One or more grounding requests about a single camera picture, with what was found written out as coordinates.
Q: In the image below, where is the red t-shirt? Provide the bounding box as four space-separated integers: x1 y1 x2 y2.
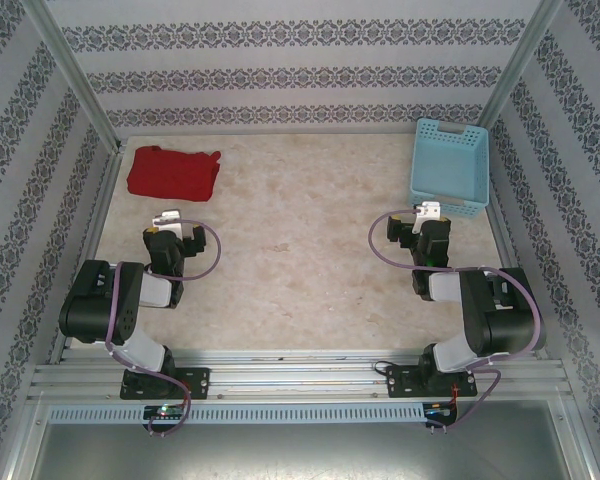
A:
126 144 224 204

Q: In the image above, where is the light blue plastic basket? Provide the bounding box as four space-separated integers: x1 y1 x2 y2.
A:
406 117 491 220

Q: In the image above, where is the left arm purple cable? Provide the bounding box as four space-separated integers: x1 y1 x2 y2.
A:
104 219 224 439

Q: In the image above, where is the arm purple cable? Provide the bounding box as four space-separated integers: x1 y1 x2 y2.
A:
104 219 224 439
369 212 546 437

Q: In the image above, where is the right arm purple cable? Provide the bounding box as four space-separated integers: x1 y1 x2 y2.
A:
369 212 546 437

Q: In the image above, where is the aluminium table side rail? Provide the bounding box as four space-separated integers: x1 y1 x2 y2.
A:
479 127 554 361
47 142 126 364

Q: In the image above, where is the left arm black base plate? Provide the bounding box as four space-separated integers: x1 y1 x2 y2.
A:
119 366 212 401

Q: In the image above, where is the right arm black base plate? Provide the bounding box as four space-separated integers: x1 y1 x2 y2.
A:
385 363 479 400

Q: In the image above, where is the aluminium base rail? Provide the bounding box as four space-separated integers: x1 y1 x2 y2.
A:
29 349 566 401

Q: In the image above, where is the aluminium frame post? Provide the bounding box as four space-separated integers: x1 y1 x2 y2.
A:
19 0 124 154
477 0 566 132

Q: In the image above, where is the slotted grey cable duct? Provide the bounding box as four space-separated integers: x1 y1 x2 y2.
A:
47 402 426 426

